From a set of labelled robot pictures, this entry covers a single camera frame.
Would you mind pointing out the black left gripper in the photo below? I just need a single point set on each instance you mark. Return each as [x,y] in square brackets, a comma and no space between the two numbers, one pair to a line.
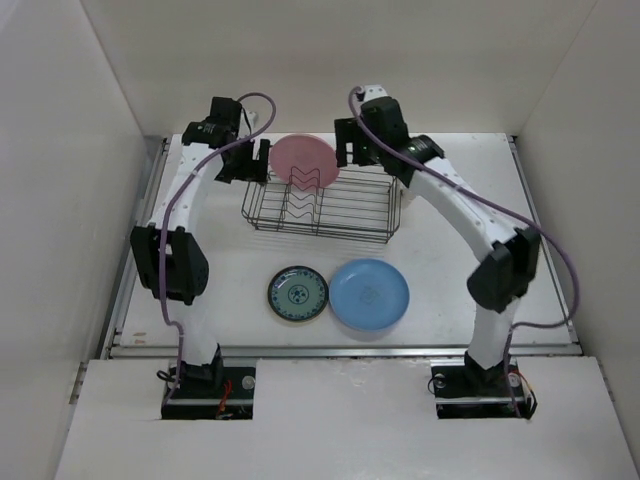
[253,170]

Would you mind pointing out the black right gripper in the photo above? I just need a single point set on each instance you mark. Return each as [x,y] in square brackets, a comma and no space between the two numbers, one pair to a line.
[346,132]

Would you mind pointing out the pink plate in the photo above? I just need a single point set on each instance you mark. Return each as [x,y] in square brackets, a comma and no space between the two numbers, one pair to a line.
[304,160]

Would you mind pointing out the wire dish rack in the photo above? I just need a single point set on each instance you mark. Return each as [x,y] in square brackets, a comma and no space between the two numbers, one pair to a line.
[362,204]

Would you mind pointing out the teal patterned plate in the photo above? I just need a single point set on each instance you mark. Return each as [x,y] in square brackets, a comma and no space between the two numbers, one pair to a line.
[298,294]

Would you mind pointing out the blue plate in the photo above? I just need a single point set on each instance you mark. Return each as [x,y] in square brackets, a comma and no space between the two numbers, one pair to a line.
[369,295]

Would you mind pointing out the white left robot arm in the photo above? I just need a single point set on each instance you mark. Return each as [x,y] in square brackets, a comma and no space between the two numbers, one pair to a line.
[221,148]

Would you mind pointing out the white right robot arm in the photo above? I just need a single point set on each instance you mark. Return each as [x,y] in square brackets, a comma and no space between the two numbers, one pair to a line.
[507,255]

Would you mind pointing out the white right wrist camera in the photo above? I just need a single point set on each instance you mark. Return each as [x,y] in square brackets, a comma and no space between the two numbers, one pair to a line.
[371,92]

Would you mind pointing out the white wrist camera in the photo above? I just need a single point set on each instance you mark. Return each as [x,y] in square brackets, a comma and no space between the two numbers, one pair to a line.
[250,120]
[371,92]

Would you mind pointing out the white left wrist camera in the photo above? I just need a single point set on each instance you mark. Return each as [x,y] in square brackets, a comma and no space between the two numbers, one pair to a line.
[250,120]

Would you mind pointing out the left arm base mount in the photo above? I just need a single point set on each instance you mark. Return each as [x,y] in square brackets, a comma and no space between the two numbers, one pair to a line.
[228,395]

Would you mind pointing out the aluminium front rail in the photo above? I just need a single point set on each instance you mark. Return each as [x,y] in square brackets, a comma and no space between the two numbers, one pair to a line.
[315,352]

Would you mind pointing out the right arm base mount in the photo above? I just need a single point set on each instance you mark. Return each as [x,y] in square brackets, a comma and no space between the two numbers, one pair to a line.
[458,396]

